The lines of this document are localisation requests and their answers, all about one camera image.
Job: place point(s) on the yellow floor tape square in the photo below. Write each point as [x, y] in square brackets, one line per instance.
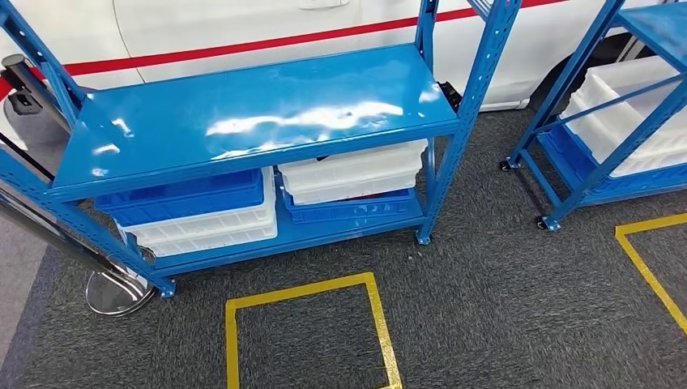
[644, 268]
[232, 343]

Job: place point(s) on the white car red stripe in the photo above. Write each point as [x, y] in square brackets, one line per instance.
[241, 32]

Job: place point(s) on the white plastic crate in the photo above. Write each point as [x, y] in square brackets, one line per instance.
[349, 172]
[214, 228]
[617, 118]

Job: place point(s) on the blue plastic crate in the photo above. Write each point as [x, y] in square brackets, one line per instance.
[182, 196]
[563, 147]
[349, 210]

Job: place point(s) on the red barrier belt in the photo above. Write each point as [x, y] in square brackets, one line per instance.
[5, 86]

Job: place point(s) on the blue metal shelf rack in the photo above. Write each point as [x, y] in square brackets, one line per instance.
[241, 113]

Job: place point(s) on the stanchion with chrome base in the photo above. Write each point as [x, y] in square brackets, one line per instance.
[115, 292]

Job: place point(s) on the blue metal wheeled rack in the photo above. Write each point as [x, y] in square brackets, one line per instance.
[652, 27]

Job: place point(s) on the black round base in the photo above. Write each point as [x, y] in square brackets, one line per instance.
[450, 94]

